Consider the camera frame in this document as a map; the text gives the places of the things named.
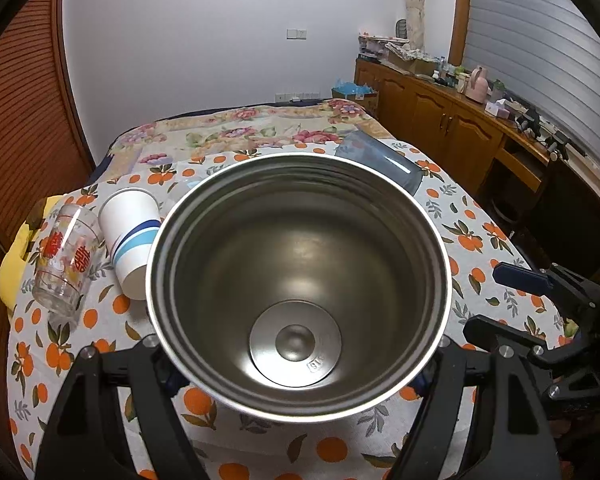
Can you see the blue bag by bed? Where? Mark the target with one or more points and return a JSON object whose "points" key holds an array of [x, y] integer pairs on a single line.
{"points": [[354, 92]]}

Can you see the pink kettle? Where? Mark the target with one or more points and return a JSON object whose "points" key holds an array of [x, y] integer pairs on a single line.
{"points": [[477, 85]]}

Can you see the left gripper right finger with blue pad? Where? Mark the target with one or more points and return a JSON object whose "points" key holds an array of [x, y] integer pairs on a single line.
{"points": [[509, 434]]}

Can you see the clear plastic cup, lying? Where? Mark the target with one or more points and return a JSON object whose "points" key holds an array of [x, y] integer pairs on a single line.
{"points": [[176, 193]]}

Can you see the yellow plush toy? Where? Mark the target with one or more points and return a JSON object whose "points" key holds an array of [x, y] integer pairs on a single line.
{"points": [[15, 260]]}

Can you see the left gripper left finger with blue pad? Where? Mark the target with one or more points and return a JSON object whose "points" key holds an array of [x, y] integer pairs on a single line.
{"points": [[85, 434]]}

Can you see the wooden louvred wardrobe door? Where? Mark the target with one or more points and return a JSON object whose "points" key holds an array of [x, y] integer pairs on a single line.
{"points": [[43, 150]]}

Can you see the floral bed quilt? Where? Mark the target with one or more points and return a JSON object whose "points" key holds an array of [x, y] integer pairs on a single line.
{"points": [[242, 131]]}

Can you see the orange print table cloth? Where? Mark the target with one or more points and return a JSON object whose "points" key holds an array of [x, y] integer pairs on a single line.
{"points": [[233, 445]]}

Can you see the clear glass, red print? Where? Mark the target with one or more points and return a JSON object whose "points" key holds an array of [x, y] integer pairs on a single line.
{"points": [[67, 256]]}

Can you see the grey translucent cup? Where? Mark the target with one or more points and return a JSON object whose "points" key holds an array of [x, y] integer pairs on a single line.
{"points": [[366, 150]]}

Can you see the grey window blind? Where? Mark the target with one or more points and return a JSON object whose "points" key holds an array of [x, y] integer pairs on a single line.
{"points": [[546, 52]]}

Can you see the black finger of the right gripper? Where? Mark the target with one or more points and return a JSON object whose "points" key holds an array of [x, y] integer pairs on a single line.
{"points": [[518, 277]]}

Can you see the beige steel tumbler cup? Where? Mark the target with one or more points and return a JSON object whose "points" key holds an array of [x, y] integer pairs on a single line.
{"points": [[299, 287]]}

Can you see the white wall switch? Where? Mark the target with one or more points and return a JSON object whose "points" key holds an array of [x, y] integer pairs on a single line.
{"points": [[296, 34]]}

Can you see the white paper cup, blue stripes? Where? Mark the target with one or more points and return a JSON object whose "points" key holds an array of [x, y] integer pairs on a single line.
{"points": [[130, 221]]}

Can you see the wooden sideboard cabinet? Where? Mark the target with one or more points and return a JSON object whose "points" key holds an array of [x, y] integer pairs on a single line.
{"points": [[510, 175]]}

